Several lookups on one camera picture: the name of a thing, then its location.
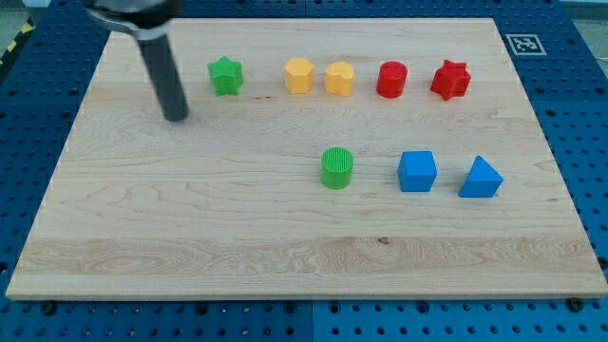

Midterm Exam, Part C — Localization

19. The silver robot tool mount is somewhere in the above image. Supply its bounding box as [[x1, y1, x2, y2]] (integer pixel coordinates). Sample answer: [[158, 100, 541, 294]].
[[83, 0, 183, 40]]

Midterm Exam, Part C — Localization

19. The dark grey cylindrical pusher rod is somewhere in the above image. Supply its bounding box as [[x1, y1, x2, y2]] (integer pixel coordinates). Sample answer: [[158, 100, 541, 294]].
[[138, 35, 189, 122]]

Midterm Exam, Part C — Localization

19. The green star block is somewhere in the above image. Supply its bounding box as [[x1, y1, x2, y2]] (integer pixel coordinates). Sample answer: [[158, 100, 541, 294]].
[[207, 56, 243, 96]]

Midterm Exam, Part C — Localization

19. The red star block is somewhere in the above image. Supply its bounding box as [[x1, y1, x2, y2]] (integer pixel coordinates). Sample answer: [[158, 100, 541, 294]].
[[430, 60, 471, 101]]

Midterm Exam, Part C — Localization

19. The yellow hexagon block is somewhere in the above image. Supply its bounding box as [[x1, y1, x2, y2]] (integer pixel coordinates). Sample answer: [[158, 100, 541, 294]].
[[284, 58, 314, 94]]

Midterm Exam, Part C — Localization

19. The yellow heart block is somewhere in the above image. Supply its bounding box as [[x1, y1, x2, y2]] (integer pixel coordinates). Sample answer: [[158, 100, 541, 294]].
[[324, 61, 355, 97]]

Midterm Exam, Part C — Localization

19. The green cylinder block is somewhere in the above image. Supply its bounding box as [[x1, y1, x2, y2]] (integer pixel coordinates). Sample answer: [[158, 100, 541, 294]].
[[320, 146, 353, 190]]

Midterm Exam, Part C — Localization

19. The light wooden board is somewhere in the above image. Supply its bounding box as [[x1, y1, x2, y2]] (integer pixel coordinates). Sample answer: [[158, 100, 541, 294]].
[[7, 18, 607, 301]]

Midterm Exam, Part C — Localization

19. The red cylinder block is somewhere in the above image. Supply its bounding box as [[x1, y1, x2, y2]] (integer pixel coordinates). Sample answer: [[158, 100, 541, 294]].
[[376, 61, 409, 99]]

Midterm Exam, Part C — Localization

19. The blue cube block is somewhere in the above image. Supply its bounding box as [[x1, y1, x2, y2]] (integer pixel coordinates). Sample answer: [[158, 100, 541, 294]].
[[397, 151, 437, 192]]

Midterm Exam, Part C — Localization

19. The blue triangle block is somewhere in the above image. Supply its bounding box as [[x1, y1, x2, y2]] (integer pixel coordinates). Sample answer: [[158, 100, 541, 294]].
[[458, 156, 504, 198]]

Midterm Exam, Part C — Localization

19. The white fiducial marker tag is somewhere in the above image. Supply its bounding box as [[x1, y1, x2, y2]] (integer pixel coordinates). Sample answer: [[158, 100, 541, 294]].
[[506, 33, 546, 56]]

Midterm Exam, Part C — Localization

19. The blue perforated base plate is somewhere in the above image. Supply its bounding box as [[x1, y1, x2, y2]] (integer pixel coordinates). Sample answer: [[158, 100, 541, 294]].
[[1, 1, 607, 341]]

